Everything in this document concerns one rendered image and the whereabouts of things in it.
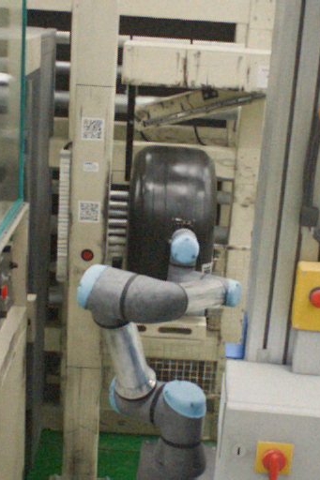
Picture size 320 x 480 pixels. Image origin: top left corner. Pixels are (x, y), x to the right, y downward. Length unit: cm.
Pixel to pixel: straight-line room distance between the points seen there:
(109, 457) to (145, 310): 182
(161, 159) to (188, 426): 96
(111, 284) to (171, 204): 76
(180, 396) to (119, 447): 156
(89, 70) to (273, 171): 122
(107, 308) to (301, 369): 50
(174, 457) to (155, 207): 83
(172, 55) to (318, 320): 153
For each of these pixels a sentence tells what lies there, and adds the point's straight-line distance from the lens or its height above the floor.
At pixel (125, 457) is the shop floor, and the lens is 362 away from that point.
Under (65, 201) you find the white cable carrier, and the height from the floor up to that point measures 125.
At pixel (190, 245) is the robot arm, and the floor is 130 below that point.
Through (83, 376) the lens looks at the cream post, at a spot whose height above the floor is 58.
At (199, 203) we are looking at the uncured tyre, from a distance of 259.
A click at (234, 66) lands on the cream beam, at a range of 294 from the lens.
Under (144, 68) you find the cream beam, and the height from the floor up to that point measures 170.
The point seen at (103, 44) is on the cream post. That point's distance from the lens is 267.
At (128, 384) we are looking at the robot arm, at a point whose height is 96.
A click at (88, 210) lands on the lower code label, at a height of 122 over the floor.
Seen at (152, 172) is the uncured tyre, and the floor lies 139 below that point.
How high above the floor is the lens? 196
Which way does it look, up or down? 17 degrees down
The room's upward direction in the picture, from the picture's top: 4 degrees clockwise
